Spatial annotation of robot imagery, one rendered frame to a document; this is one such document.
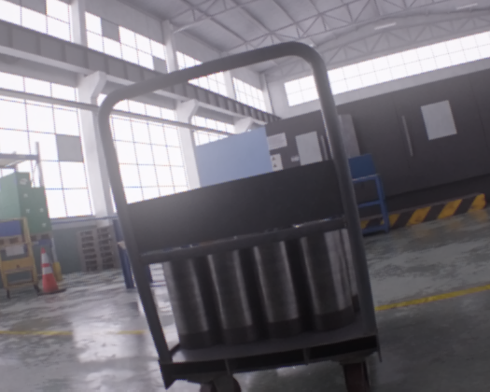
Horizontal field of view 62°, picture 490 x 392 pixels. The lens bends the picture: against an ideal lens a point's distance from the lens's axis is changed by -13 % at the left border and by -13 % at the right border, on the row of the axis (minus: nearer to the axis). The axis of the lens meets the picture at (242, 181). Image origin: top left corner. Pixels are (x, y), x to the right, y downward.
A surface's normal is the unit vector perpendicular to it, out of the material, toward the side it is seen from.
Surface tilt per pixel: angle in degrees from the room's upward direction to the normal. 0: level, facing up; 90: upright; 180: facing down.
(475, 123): 86
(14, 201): 90
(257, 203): 98
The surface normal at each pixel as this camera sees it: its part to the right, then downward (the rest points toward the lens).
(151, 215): -0.18, 0.10
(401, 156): -0.40, -0.06
